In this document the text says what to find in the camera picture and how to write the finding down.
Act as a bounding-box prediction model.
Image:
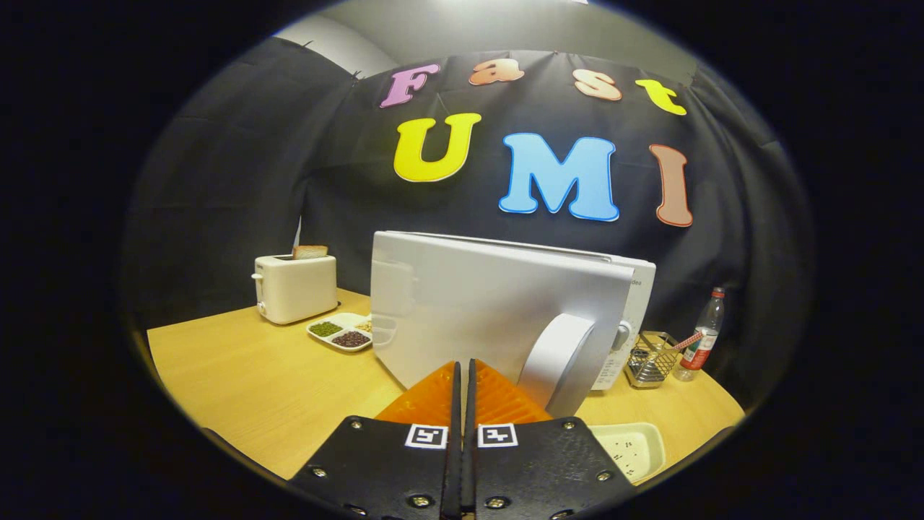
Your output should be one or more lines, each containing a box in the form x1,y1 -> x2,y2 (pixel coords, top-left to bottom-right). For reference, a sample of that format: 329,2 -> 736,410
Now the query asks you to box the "divided dish of beans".
306,312 -> 373,352

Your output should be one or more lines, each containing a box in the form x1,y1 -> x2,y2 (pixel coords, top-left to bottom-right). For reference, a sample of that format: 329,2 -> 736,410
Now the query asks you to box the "white microwave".
370,230 -> 658,420

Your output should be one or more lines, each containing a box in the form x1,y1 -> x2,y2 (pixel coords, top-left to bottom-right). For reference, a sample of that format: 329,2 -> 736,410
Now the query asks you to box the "black backdrop cloth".
123,36 -> 816,412

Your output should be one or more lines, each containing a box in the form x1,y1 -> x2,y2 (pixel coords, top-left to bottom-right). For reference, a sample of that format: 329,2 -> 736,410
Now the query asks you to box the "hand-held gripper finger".
289,359 -> 463,520
462,358 -> 637,520

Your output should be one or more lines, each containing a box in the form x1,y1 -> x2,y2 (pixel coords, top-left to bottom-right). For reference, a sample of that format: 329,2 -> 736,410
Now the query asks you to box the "red label plastic bottle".
675,287 -> 725,382

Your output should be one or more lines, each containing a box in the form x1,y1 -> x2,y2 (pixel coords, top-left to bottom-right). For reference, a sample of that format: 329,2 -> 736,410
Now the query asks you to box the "white toaster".
251,253 -> 339,326

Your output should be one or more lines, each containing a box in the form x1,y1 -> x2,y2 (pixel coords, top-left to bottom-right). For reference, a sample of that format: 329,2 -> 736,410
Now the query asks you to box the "cream speckled rectangular plate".
588,422 -> 666,485

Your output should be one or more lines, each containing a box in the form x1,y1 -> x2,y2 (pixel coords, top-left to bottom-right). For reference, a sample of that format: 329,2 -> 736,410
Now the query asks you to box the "metal wire basket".
625,331 -> 679,389

